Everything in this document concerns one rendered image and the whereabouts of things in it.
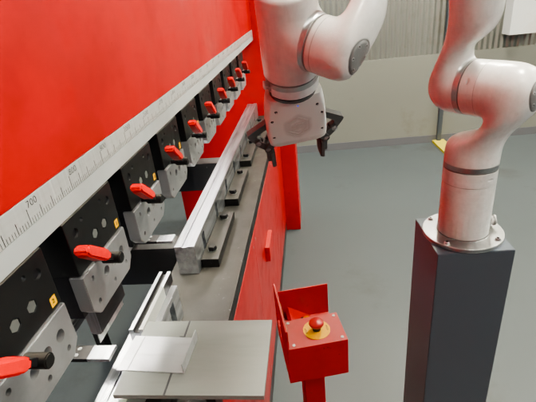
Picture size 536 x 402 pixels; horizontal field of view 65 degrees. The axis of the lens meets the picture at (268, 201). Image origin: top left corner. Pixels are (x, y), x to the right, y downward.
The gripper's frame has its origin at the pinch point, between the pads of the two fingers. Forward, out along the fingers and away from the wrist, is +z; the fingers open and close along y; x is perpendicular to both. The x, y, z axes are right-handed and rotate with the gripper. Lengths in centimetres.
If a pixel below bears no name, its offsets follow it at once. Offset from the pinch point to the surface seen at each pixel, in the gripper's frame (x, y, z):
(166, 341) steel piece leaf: -21.3, -32.3, 22.0
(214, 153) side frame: 155, -30, 151
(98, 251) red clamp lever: -19.5, -32.0, -10.1
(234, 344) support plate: -24.9, -19.1, 21.7
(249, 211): 39, -12, 68
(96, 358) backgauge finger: -22, -45, 20
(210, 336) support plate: -22.1, -23.8, 22.7
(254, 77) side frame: 169, 6, 108
